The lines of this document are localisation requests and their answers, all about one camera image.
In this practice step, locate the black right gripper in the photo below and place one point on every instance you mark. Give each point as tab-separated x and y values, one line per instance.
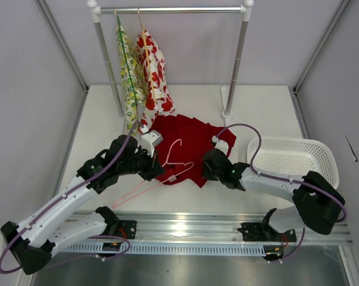
206	174

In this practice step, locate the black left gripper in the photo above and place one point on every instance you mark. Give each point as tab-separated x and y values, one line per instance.
153	168

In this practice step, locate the red skirt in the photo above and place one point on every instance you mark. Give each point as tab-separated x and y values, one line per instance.
196	136

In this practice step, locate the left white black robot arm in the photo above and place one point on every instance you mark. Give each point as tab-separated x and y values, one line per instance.
36	240

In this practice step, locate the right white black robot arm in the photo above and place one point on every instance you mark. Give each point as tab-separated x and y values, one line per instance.
317	205

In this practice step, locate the wooden hanger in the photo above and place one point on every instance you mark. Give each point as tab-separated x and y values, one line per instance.
148	67

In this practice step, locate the green hanger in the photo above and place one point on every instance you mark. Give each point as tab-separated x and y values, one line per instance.
120	35

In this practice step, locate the white perforated laundry basket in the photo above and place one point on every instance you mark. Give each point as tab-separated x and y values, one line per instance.
293	156

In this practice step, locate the red poppy floral garment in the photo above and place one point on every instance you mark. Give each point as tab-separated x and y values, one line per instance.
153	62

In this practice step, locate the yellow lemon floral garment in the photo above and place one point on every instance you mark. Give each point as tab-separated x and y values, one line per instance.
136	73

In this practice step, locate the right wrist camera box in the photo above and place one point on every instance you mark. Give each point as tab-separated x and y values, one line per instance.
221	145

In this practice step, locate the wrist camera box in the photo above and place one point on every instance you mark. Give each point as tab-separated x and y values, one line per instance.
150	140
221	145

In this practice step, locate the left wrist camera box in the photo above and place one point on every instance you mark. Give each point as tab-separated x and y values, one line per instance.
150	140

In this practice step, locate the aluminium table edge rail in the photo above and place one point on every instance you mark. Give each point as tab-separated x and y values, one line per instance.
207	228

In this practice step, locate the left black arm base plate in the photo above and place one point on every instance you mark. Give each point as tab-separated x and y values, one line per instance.
121	228

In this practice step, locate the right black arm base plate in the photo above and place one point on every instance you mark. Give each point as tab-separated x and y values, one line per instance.
262	232

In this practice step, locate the white slotted cable duct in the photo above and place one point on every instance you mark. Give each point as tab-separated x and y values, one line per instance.
100	247

